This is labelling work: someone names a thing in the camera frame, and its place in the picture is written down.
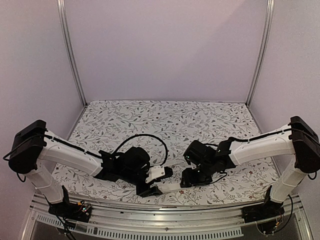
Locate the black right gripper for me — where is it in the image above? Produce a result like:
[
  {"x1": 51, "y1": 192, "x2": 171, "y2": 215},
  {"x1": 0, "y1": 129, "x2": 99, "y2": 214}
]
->
[{"x1": 180, "y1": 161, "x2": 215, "y2": 189}]

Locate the white remote control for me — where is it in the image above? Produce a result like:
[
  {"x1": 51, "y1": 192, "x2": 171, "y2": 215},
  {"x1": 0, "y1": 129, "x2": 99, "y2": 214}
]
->
[{"x1": 157, "y1": 183, "x2": 182, "y2": 194}]

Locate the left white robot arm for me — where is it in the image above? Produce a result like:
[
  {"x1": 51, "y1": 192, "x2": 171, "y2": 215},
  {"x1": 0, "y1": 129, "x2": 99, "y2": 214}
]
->
[{"x1": 3, "y1": 120, "x2": 165, "y2": 222}]

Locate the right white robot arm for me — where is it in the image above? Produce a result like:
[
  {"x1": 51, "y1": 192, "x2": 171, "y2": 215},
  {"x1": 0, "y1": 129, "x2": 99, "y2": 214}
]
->
[{"x1": 180, "y1": 116, "x2": 320, "y2": 223}]

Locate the floral patterned table mat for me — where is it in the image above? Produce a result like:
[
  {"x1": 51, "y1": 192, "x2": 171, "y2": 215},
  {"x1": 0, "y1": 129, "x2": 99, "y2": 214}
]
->
[{"x1": 47, "y1": 99, "x2": 282, "y2": 207}]

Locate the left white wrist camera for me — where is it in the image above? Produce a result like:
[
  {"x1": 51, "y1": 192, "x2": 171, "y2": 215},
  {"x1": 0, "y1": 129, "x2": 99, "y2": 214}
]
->
[{"x1": 145, "y1": 165, "x2": 173, "y2": 184}]

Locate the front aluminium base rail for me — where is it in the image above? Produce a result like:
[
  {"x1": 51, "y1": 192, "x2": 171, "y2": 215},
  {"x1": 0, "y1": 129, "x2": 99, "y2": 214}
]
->
[{"x1": 20, "y1": 193, "x2": 314, "y2": 240}]

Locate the right aluminium frame post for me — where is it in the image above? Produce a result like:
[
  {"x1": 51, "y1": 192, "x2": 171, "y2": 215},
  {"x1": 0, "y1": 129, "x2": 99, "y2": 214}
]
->
[{"x1": 245, "y1": 0, "x2": 275, "y2": 108}]

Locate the aluminium frame post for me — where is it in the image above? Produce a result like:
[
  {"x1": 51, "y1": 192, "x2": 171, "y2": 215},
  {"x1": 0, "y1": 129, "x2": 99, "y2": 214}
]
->
[
  {"x1": 245, "y1": 0, "x2": 275, "y2": 108},
  {"x1": 56, "y1": 0, "x2": 88, "y2": 107}
]

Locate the left aluminium frame post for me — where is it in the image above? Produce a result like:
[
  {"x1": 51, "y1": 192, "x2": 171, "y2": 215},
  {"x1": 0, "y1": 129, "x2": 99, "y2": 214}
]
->
[{"x1": 56, "y1": 0, "x2": 88, "y2": 107}]

